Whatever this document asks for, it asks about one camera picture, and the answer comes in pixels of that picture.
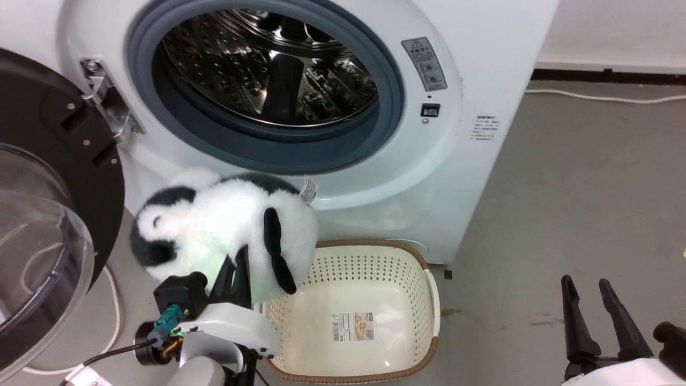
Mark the black washer door clear bowl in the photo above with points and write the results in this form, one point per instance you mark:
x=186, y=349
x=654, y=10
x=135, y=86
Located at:
x=59, y=177

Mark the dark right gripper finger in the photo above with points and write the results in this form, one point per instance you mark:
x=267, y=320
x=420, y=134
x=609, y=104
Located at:
x=578, y=321
x=624, y=327

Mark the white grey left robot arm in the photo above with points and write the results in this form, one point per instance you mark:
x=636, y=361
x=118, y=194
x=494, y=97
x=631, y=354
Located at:
x=206, y=364

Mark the metal door hinge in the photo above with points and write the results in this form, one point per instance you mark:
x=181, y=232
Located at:
x=110, y=104

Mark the basket product label sticker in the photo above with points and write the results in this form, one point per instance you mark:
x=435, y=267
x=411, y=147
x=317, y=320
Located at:
x=352, y=326

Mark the grey warning label sticker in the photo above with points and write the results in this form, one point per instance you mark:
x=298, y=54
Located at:
x=427, y=63

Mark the black wall baseboard strip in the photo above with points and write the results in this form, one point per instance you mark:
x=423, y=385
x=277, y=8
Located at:
x=605, y=76

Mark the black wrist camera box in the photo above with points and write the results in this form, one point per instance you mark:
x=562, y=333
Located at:
x=672, y=343
x=182, y=292

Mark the white plush care tag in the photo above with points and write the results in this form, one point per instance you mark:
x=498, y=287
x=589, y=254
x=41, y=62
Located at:
x=308, y=191

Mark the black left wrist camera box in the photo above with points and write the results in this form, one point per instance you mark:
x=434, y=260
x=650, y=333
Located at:
x=182, y=292

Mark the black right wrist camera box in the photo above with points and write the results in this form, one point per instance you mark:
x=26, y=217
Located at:
x=672, y=343

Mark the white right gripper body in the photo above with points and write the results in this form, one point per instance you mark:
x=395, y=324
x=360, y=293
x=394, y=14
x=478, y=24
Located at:
x=632, y=374

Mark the white front-load washing machine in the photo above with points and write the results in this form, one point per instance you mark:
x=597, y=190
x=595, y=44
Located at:
x=471, y=64

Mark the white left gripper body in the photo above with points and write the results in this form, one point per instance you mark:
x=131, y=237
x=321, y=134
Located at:
x=236, y=324

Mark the cream perforated laundry basket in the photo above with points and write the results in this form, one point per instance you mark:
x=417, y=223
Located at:
x=370, y=300

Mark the small printed text label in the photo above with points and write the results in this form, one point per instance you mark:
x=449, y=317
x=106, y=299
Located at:
x=485, y=128

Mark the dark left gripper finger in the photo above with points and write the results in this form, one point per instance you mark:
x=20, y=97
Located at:
x=224, y=284
x=243, y=279

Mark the black and white panda plush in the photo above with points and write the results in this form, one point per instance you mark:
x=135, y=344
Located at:
x=214, y=225

